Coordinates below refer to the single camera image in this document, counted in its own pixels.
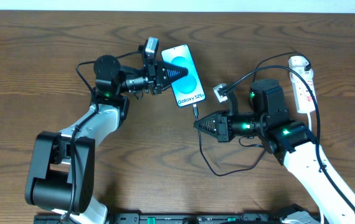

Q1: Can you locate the blue screen smartphone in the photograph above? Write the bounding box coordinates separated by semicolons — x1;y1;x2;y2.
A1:
160;44;206;108

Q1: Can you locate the black USB charging cable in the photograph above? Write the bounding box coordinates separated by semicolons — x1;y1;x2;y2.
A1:
191;52;312;177

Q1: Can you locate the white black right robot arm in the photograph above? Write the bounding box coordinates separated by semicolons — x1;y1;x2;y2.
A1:
194;79;355;223

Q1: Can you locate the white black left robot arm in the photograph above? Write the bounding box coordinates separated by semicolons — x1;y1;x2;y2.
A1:
25;55;188;223

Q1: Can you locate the white power strip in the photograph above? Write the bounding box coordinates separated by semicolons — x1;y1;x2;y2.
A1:
291;78;315;114

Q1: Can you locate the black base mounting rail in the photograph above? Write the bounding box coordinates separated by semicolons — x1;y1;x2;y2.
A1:
34;205;321;224

